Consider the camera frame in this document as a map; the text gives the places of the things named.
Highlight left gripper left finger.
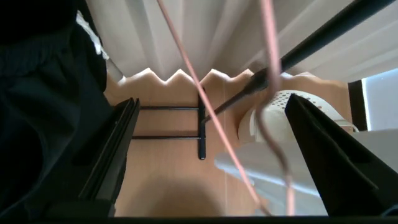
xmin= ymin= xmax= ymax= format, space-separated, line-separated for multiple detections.
xmin=46 ymin=98 xmax=141 ymax=218

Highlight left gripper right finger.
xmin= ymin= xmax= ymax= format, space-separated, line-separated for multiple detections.
xmin=284 ymin=93 xmax=398 ymax=217

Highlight white garment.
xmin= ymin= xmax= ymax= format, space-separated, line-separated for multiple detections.
xmin=214 ymin=129 xmax=398 ymax=217

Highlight black shorts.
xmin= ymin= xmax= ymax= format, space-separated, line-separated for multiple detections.
xmin=0 ymin=0 xmax=114 ymax=218

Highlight white laundry basket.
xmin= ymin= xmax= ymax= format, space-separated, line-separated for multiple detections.
xmin=238 ymin=90 xmax=358 ymax=144

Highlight black clothes rack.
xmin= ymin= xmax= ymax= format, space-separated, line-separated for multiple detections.
xmin=132 ymin=0 xmax=396 ymax=161

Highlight pink clothes hanger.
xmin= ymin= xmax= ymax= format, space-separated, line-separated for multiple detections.
xmin=156 ymin=0 xmax=296 ymax=217

